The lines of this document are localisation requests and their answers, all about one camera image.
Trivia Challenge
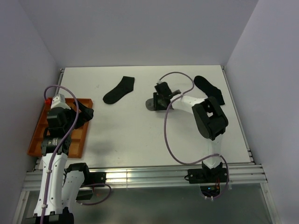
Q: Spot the grey sock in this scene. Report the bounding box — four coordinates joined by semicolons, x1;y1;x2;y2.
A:
144;88;182;112

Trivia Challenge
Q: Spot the black sock left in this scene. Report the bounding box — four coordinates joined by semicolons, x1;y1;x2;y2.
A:
103;76;135;105

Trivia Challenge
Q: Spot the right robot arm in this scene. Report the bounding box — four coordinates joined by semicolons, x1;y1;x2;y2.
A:
145;81;228;182

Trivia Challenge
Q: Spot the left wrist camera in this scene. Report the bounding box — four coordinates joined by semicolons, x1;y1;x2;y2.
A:
45;94;69;109

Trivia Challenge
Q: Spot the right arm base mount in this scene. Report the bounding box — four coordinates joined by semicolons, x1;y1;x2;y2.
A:
184;162;229;199

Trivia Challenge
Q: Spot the purple cable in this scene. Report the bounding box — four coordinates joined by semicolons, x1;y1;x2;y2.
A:
41;85;112;224
158;71;229;200

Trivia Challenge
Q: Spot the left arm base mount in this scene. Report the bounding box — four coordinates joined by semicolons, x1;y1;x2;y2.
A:
76;172;106;201

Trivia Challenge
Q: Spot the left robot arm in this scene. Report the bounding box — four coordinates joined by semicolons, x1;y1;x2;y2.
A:
25;98;93;224

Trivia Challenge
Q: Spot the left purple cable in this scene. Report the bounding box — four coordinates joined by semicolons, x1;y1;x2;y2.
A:
41;85;112;224

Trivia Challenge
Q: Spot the black sock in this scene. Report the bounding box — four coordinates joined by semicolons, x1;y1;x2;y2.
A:
193;76;225;105
103;76;135;105

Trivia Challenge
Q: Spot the black sock right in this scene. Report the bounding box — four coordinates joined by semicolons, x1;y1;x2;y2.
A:
193;76;225;105

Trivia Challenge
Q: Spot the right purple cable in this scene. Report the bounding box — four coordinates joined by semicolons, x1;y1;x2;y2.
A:
158;71;229;200

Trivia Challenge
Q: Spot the orange compartment tray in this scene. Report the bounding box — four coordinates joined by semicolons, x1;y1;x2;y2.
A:
27;98;93;159

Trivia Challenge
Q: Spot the aluminium frame rail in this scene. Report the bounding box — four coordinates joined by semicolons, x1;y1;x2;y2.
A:
20;163;268;192

